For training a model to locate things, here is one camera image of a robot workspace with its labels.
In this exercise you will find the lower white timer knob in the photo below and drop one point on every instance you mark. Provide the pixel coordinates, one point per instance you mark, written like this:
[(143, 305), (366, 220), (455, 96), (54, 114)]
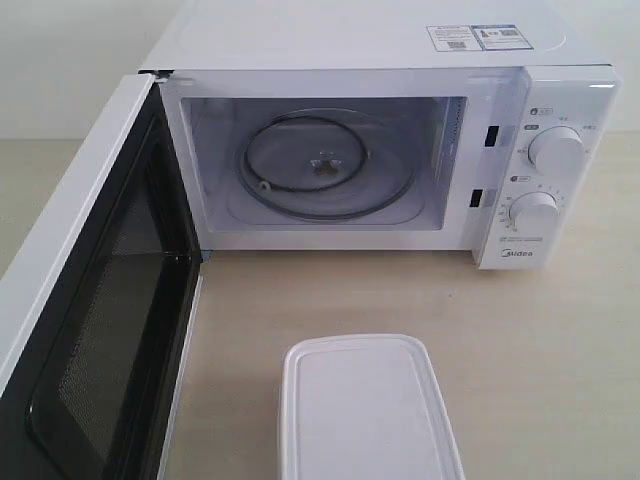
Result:
[(534, 213)]

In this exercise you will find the white plastic lidded container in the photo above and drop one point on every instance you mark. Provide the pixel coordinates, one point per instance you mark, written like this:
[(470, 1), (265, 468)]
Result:
[(363, 406)]

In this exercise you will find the white microwave door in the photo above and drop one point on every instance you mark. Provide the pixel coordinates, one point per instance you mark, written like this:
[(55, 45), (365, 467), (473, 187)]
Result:
[(97, 305)]

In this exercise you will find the upper white control knob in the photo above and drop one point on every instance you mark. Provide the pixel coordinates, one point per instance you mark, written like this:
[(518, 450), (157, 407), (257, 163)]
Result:
[(556, 149)]

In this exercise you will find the white Midea microwave oven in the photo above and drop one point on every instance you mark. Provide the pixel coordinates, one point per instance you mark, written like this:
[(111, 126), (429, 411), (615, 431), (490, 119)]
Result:
[(227, 67)]

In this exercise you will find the warning label sticker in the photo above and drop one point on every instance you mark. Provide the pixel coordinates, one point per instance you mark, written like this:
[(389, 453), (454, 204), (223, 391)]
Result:
[(472, 38)]

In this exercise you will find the glass turntable plate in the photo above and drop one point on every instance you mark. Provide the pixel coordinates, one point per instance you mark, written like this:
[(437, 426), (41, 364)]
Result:
[(327, 164)]

